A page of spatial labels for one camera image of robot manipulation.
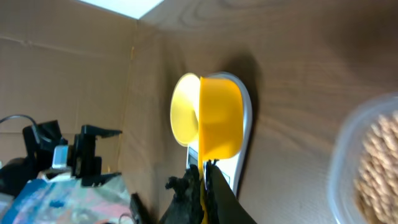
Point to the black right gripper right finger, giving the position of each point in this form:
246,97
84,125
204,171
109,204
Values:
222,206

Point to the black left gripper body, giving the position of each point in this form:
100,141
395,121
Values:
84,160

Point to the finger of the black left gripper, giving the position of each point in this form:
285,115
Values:
98,180
101,132

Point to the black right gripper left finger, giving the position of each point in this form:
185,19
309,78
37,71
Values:
185,207

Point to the yellow plastic measuring scoop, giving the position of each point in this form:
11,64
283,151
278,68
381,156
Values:
220,120

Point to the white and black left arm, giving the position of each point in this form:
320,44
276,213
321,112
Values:
47,149

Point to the white digital kitchen scale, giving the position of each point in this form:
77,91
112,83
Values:
232,167

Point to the pale yellow bowl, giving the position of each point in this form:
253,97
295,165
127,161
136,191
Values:
184,109

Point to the brown cardboard panel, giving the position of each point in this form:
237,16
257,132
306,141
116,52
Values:
78,64

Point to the clear container of soybeans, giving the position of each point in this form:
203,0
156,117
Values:
363,174

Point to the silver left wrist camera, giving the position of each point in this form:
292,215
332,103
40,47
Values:
60,157

